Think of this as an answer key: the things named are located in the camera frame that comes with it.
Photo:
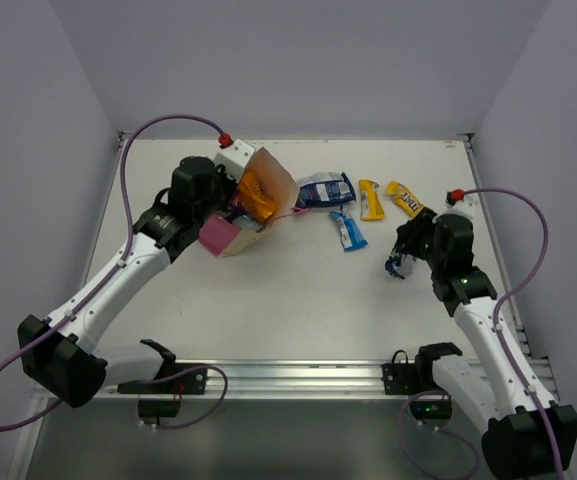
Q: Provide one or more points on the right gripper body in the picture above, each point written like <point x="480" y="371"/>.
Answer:
<point x="418" y="239"/>

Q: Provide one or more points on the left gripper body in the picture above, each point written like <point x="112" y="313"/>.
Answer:
<point x="228" y="187"/>

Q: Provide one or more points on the dark blue chips bag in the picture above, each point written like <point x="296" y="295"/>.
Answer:
<point x="400" y="265"/>

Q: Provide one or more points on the pink beige paper bag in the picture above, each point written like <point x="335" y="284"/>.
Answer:
<point x="227" y="234"/>

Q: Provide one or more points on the yellow M&M snack packet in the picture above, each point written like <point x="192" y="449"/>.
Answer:
<point x="371" y="208"/>

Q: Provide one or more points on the blue M&M snack packet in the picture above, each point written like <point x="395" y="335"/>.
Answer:
<point x="351" y="238"/>

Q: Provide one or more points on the dark blue snack packet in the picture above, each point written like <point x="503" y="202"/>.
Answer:
<point x="325" y="189"/>

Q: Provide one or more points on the purple snack packet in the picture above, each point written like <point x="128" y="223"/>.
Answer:
<point x="243" y="205"/>

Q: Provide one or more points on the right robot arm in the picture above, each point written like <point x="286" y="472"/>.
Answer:
<point x="524" y="430"/>

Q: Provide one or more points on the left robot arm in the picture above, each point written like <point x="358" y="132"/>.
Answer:
<point x="60" y="351"/>

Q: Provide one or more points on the orange yellow snack packet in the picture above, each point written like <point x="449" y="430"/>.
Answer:
<point x="264" y="204"/>

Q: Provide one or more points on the right black controller box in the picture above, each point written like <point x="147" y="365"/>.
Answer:
<point x="432" y="409"/>

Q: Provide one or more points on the black controller box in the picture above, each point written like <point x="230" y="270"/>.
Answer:
<point x="432" y="409"/>
<point x="153" y="411"/>

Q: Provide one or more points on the left black controller box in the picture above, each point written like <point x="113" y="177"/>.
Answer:
<point x="153" y="411"/>

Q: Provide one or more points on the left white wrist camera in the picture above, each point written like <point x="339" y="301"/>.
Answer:
<point x="235" y="158"/>

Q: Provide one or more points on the right black base bracket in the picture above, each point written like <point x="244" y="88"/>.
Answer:
<point x="400" y="376"/>

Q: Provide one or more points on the black base bracket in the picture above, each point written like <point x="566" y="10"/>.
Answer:
<point x="173" y="378"/>
<point x="400" y="376"/>

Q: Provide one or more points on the aluminium mounting rail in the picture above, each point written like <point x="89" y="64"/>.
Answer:
<point x="276" y="379"/>

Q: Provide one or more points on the left black base bracket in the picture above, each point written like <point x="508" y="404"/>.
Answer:
<point x="173" y="378"/>

